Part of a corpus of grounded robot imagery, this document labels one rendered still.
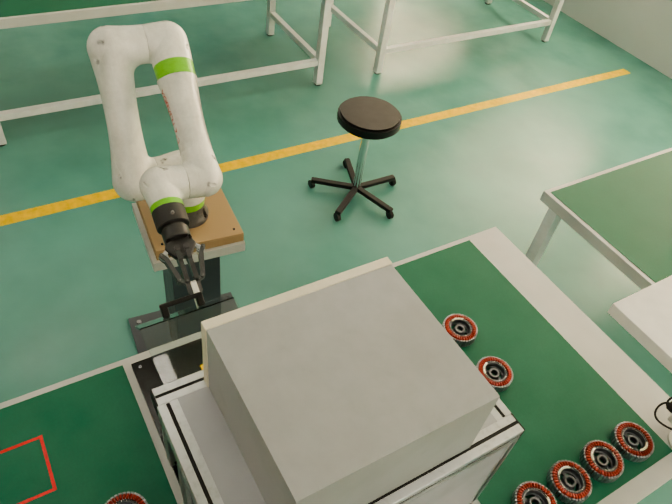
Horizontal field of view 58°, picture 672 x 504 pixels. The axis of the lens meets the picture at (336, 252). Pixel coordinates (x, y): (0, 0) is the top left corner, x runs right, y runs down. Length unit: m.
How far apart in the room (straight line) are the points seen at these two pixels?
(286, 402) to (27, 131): 3.23
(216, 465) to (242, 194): 2.40
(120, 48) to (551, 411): 1.62
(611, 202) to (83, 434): 2.17
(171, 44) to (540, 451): 1.56
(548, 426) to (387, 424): 0.89
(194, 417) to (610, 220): 1.92
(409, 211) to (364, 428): 2.55
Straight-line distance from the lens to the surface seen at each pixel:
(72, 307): 3.02
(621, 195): 2.88
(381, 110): 3.29
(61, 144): 3.95
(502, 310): 2.14
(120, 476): 1.69
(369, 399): 1.13
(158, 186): 1.75
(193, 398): 1.35
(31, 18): 3.63
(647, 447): 2.00
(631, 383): 2.16
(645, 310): 1.68
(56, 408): 1.82
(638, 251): 2.63
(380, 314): 1.25
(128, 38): 1.92
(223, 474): 1.26
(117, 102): 1.94
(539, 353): 2.07
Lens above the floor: 2.27
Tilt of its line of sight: 45 degrees down
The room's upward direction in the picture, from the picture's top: 10 degrees clockwise
